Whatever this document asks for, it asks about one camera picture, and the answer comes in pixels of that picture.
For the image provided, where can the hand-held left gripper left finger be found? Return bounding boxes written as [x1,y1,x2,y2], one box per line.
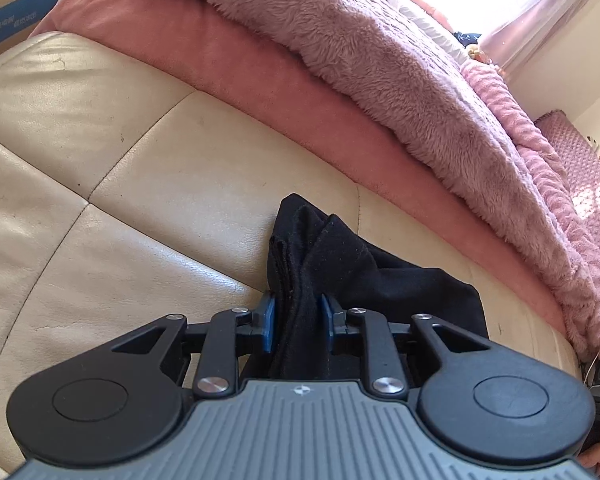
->
[107,292,279,401]

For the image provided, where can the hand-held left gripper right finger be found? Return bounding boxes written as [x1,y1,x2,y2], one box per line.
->
[320,294,496,401]

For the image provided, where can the black pants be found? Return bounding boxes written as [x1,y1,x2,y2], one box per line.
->
[245,192,490,381]

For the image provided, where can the cream leather sofa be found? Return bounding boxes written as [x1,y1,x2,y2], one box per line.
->
[0,31,590,476]

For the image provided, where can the quilted pink bedspread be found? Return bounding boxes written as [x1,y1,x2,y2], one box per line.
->
[534,108,600,262]

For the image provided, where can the ribbed light pink blanket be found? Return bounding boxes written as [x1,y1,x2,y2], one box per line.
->
[459,59,600,343]

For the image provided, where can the fluffy mauve blanket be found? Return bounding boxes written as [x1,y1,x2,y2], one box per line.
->
[126,0,600,362]

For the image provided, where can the salmon pink blanket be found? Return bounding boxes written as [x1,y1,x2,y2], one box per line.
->
[29,0,570,332]

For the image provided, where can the small beige plush toy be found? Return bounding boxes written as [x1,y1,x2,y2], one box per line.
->
[466,44,497,64]

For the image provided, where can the white bed sheet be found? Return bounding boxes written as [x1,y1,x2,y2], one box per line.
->
[394,0,475,64]

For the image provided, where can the pink curtain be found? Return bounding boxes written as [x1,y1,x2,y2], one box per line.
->
[480,0,600,77]

